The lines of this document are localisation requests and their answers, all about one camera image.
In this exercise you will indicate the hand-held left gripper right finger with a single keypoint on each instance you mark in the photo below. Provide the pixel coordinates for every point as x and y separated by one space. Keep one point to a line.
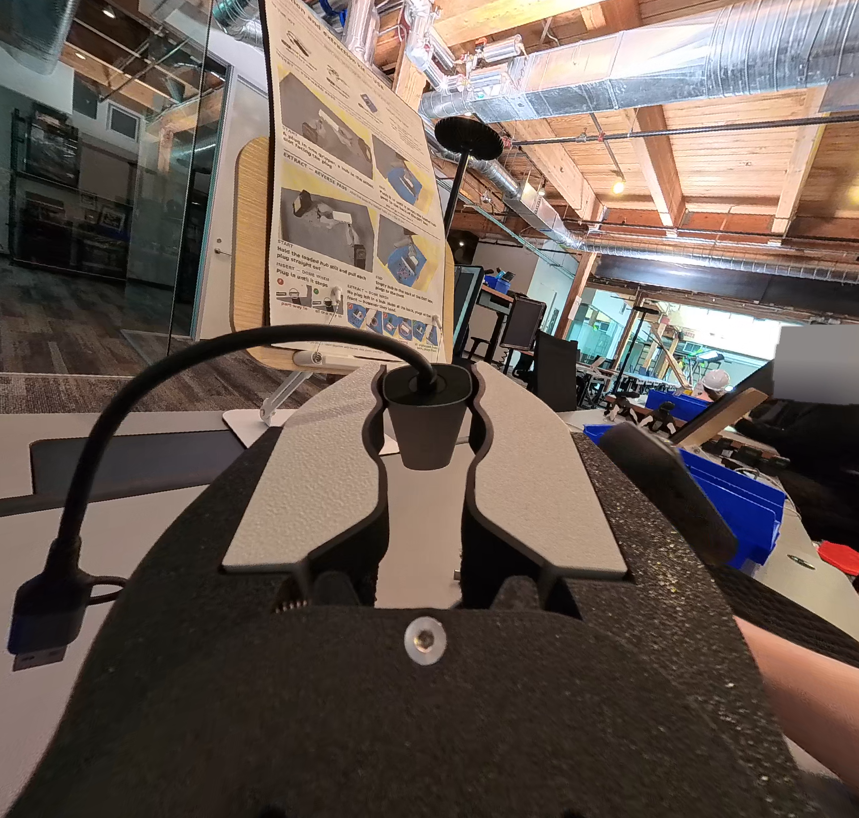
543 489

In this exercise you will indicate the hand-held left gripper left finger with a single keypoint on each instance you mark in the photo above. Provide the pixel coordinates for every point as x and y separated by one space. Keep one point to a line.
309 516

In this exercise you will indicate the person's right forearm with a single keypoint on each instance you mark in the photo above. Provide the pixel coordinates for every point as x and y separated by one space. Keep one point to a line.
812 697

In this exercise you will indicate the blue plastic bin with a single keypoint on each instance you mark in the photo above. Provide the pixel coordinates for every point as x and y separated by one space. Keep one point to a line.
738 503
674 405

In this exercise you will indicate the white hard hat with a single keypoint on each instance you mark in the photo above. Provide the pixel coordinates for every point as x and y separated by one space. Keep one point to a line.
716 380

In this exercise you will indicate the black computer monitor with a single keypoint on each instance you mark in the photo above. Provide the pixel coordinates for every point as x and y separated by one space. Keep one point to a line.
523 321

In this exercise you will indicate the black wrist rest pad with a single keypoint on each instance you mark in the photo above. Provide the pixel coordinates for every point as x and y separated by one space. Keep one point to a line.
792 617

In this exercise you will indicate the red plastic object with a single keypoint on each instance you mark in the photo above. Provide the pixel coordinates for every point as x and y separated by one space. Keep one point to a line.
842 556

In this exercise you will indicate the black framed cabinet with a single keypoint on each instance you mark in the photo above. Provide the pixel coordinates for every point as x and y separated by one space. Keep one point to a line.
468 308

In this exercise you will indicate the blue storage crate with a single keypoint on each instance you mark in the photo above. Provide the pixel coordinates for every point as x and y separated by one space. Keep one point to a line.
500 281

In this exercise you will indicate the white door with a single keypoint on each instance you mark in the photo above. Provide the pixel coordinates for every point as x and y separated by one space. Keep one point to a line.
228 227

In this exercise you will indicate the round ceiling lamp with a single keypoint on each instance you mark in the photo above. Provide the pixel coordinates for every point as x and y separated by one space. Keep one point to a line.
619 186

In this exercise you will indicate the printed instruction sheet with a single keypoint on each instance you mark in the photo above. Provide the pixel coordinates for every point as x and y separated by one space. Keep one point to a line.
335 160

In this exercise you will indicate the black ceiling pipe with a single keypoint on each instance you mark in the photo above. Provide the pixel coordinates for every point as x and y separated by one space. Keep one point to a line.
704 132

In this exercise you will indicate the black pole with round disc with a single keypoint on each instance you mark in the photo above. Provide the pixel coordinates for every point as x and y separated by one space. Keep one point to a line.
468 137

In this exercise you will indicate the black shelving rack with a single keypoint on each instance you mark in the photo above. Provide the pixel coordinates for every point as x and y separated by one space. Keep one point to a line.
47 180

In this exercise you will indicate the silver insulated pipes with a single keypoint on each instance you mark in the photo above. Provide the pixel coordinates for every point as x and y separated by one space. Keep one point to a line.
416 19

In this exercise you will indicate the silver rectangular foil duct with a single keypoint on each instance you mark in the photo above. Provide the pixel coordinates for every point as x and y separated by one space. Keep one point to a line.
671 66

